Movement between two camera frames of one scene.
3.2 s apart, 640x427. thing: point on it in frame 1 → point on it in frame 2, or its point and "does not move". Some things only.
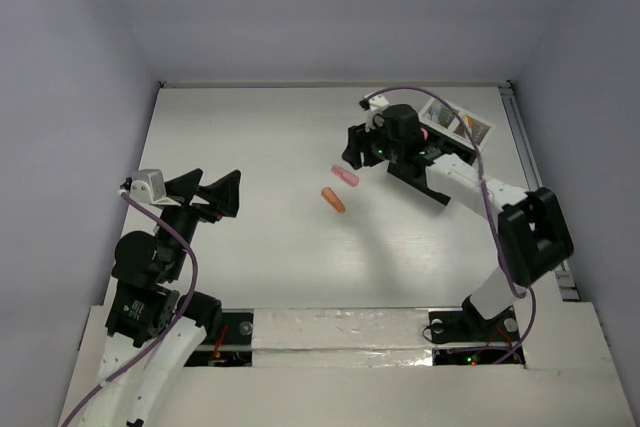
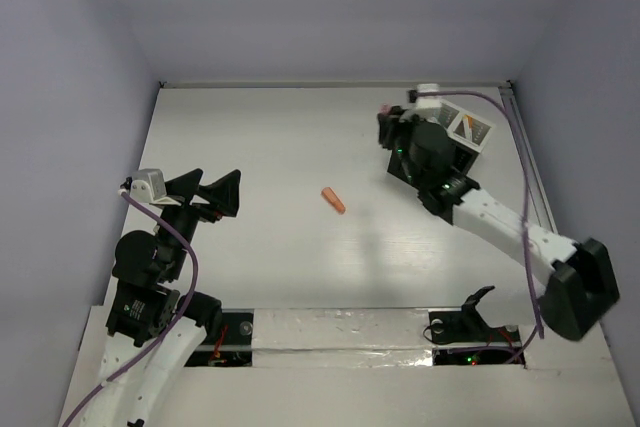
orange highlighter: (331, 196) does not move
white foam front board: (360, 368) does not move
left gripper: (195, 204) does not move
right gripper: (360, 139) → (392, 124)
